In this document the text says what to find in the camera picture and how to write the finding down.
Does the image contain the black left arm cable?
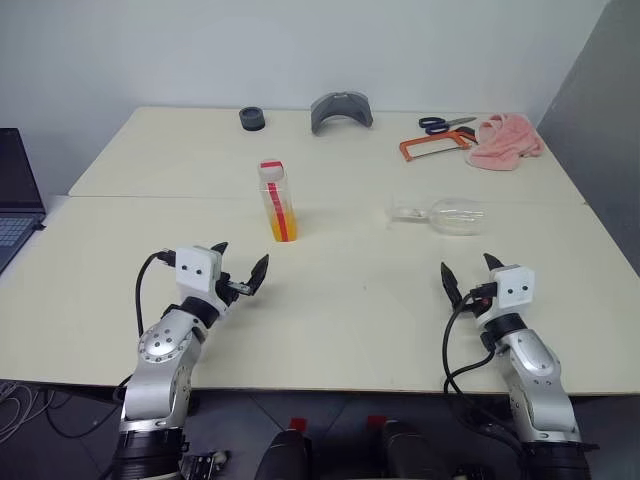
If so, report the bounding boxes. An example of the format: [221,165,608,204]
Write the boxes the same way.
[135,248,177,337]

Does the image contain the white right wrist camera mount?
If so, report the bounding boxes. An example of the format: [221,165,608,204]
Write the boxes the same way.
[474,264,536,331]

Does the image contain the orange hacksaw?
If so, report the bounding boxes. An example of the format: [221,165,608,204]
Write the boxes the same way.
[398,126,481,164]

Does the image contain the bottle with orange liquid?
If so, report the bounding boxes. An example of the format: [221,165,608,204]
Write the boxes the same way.
[257,167,303,244]

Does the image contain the pink towel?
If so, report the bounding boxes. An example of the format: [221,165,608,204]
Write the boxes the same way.
[468,113,546,173]

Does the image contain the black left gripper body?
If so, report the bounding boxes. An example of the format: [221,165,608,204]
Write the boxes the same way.
[215,272,251,306]

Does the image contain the grey curved visor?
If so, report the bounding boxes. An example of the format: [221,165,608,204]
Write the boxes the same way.
[309,91,376,136]

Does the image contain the white floor cables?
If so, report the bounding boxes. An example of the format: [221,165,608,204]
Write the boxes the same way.
[0,382,56,444]

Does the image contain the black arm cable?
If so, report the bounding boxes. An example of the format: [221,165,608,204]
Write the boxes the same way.
[442,283,524,451]
[135,248,177,337]

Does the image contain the small black floor device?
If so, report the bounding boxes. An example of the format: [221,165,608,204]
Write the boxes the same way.
[182,449,231,480]

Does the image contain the dark rounded shape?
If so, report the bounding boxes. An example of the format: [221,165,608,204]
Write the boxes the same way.
[254,429,314,480]
[382,419,441,480]

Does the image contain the blue handled scissors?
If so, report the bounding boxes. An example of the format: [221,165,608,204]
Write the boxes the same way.
[418,116,478,135]

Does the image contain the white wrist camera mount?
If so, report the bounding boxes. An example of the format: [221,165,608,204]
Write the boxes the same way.
[174,244,234,317]
[474,264,536,331]

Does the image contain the black round ring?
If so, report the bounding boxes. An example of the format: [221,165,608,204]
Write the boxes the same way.
[238,106,266,132]

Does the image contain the dark laptop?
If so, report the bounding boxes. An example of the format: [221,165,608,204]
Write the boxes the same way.
[0,128,48,274]

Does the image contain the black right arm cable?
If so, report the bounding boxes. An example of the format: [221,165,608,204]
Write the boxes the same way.
[442,283,524,451]

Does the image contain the clear wine glass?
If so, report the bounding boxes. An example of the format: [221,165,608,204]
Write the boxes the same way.
[387,197,487,235]

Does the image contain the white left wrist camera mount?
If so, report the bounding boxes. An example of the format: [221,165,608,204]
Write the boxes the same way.
[174,244,234,317]

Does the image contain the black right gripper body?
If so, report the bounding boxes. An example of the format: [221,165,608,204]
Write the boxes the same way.
[457,284,497,321]

